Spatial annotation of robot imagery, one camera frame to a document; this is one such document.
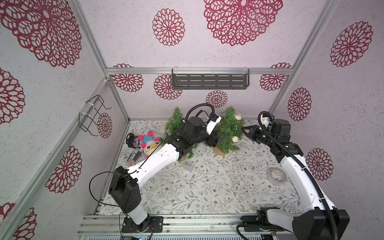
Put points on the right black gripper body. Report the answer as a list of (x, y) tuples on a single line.
[(253, 132)]

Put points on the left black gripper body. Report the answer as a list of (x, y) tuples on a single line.
[(212, 141)]

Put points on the green christmas tree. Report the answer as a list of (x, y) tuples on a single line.
[(224, 147), (175, 124)]

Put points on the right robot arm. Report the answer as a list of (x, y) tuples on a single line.
[(321, 219)]

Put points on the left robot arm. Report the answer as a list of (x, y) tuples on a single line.
[(198, 126)]

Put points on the clear plastic battery box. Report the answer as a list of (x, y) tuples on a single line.
[(189, 166)]

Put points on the clear tape roll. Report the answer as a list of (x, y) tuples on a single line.
[(276, 176)]

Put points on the colourful plush toy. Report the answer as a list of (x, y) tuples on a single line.
[(149, 143)]

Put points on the striped flag item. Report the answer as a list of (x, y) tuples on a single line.
[(134, 157)]

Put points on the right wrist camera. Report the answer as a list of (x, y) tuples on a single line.
[(266, 119)]

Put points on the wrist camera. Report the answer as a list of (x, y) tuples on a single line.
[(266, 119), (211, 125)]

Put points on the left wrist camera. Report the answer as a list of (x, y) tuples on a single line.
[(211, 125)]

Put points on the grey wall shelf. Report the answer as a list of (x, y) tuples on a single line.
[(210, 81)]

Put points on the black wire wall rack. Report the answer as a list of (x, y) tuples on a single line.
[(96, 121)]

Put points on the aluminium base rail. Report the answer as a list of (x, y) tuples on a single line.
[(163, 225)]

